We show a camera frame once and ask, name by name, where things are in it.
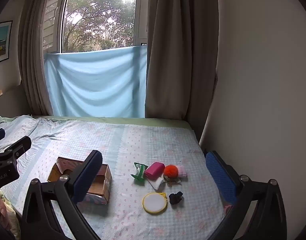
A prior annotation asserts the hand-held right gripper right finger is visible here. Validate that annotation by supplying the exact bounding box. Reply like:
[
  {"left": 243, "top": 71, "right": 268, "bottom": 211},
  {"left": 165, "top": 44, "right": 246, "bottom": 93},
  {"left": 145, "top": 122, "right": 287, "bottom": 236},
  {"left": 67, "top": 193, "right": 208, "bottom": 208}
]
[{"left": 204, "top": 151, "right": 287, "bottom": 240}]

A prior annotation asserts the light blue hanging cloth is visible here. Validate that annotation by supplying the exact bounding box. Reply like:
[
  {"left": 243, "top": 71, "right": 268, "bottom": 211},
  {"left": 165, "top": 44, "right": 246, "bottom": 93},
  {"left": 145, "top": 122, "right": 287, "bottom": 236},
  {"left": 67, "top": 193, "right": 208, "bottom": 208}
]
[{"left": 43, "top": 46, "right": 148, "bottom": 118}]

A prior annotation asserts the dark blue scrunchie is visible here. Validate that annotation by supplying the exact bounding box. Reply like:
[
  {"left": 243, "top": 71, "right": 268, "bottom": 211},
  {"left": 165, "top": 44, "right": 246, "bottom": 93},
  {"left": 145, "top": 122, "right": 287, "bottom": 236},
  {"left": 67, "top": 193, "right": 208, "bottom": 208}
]
[{"left": 169, "top": 191, "right": 183, "bottom": 205}]

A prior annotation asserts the magenta soft block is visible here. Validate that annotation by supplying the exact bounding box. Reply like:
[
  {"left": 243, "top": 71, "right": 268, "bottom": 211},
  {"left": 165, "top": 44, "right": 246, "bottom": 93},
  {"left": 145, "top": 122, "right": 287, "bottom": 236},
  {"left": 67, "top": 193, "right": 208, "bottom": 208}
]
[{"left": 145, "top": 162, "right": 165, "bottom": 181}]

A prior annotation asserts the white dotted cloth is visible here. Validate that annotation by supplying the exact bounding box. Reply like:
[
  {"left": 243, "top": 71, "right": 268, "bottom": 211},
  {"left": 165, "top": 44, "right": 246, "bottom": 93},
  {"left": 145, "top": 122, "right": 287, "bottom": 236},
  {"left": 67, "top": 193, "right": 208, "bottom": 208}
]
[{"left": 147, "top": 176, "right": 166, "bottom": 190}]

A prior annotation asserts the brown curtain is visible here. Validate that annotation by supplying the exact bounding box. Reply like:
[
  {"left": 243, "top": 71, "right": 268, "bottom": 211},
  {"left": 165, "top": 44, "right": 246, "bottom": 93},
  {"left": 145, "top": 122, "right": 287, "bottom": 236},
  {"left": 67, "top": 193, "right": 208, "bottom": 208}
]
[
  {"left": 145, "top": 0, "right": 218, "bottom": 120},
  {"left": 18, "top": 0, "right": 73, "bottom": 117}
]

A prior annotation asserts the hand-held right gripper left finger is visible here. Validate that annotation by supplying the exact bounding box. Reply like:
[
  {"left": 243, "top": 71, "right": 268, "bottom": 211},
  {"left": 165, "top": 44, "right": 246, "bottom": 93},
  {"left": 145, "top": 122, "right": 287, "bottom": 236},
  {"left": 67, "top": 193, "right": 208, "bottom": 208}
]
[{"left": 21, "top": 150, "right": 103, "bottom": 240}]

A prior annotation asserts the framed wall picture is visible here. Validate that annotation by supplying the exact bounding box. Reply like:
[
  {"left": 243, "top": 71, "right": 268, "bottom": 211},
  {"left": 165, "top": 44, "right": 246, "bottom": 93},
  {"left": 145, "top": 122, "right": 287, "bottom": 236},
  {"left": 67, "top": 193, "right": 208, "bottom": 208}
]
[{"left": 0, "top": 20, "right": 13, "bottom": 65}]

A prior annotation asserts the yellow-rimmed white round pad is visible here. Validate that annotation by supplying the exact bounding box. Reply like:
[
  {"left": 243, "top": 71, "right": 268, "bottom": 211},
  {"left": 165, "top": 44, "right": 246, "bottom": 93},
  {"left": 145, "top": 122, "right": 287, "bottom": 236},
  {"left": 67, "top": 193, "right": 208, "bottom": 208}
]
[{"left": 142, "top": 192, "right": 167, "bottom": 215}]

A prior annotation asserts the green wet wipes packet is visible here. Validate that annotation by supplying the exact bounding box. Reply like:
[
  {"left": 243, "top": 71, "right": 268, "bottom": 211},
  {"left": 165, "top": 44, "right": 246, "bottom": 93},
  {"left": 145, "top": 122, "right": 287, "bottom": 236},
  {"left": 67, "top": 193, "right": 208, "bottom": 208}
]
[{"left": 130, "top": 162, "right": 150, "bottom": 186}]

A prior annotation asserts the cardboard box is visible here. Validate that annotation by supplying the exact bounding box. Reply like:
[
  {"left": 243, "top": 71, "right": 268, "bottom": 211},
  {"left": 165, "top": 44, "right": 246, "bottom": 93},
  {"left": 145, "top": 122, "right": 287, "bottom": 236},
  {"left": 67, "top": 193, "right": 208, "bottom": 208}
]
[{"left": 47, "top": 157, "right": 112, "bottom": 204}]

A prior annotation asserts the pink fluffy cloth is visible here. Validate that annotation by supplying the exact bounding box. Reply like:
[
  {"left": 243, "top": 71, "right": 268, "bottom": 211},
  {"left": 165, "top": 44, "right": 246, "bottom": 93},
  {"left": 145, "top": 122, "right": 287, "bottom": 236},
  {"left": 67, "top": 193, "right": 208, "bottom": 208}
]
[{"left": 177, "top": 165, "right": 188, "bottom": 180}]

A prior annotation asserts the orange pompom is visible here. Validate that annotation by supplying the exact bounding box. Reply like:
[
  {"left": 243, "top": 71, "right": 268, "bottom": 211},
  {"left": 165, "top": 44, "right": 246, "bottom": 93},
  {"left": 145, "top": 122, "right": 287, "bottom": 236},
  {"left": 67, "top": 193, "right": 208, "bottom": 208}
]
[{"left": 163, "top": 164, "right": 178, "bottom": 178}]

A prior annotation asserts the window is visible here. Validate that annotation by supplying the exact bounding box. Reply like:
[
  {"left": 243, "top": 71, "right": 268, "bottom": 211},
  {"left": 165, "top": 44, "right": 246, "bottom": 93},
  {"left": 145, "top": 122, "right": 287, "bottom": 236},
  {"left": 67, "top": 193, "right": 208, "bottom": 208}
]
[{"left": 43, "top": 0, "right": 148, "bottom": 54}]

